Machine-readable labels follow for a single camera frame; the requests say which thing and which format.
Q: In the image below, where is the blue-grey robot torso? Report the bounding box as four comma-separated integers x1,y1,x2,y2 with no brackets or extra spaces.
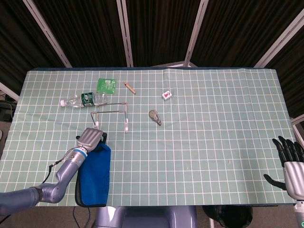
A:
95,205,198,228

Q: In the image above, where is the black equipment box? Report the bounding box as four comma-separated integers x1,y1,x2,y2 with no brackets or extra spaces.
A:
0,101,16,122

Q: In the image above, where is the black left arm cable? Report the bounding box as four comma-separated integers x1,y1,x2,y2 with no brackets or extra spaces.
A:
41,158,72,185

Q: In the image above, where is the grey correction tape dispenser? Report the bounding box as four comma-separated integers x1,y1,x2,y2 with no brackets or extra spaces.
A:
148,109,163,126

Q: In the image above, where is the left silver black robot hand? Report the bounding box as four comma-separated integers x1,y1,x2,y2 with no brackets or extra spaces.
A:
76,127,108,151

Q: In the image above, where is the green checked tablecloth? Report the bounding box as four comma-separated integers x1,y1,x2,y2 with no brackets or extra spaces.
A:
0,67,293,207

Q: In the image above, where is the dark brown curtain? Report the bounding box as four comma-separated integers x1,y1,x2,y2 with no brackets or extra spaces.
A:
0,0,304,119

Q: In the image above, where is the clear plastic water bottle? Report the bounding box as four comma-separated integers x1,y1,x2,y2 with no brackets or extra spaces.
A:
60,91,108,109

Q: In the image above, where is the white partition post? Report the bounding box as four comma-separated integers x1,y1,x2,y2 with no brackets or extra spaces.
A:
115,0,134,67
152,0,209,68
0,82,20,102
22,0,73,68
253,10,304,68
290,116,304,145

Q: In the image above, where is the green plastic packet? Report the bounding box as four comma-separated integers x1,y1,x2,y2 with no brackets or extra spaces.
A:
96,77,117,95

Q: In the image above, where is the dark blue cloth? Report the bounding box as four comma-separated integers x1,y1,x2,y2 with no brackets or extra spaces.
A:
75,133,112,208

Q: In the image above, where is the black floor cable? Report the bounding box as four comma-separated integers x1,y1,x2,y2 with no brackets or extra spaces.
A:
72,206,91,228

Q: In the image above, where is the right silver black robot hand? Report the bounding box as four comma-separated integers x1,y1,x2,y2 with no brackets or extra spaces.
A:
263,135,304,202

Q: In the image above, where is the white mahjong tile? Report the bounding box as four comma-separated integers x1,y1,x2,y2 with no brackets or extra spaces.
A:
161,89,173,101

